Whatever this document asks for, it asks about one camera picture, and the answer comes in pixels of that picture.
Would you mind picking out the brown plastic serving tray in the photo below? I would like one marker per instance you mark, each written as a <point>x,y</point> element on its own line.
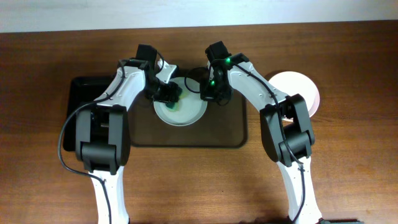
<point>223,125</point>

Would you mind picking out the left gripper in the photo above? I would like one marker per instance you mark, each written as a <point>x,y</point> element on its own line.
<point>173,91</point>

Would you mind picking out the black rectangular tray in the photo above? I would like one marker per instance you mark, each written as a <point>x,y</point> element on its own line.
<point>82,90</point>

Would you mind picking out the white plate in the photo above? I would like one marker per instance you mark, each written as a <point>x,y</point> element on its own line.
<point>293,83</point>

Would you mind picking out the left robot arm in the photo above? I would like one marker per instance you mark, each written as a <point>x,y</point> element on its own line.
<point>102,137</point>

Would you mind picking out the pale blue plate top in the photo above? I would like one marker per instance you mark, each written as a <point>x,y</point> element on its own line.
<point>189,109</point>

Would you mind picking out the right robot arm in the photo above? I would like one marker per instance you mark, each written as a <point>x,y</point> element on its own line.
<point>286,130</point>

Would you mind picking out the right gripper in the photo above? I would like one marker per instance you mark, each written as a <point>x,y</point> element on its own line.
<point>208,95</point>

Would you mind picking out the green scrubbing sponge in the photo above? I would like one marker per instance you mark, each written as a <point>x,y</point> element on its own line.
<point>175,105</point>

